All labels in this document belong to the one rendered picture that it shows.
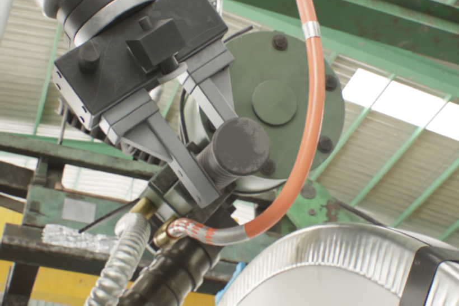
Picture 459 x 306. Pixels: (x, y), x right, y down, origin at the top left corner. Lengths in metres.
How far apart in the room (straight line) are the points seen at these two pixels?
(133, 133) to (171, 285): 0.25
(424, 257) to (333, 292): 0.16
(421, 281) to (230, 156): 0.18
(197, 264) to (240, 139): 0.30
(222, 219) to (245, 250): 0.95
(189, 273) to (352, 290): 0.19
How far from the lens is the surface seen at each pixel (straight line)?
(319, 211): 1.86
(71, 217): 1.66
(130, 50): 0.53
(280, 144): 0.66
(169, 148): 0.53
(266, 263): 0.88
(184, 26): 0.55
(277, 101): 0.66
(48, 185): 1.72
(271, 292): 0.86
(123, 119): 0.53
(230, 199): 0.74
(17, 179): 1.79
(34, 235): 1.63
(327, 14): 3.77
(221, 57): 0.56
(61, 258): 1.63
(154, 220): 0.82
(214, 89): 0.55
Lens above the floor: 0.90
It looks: 40 degrees up
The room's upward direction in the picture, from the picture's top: straight up
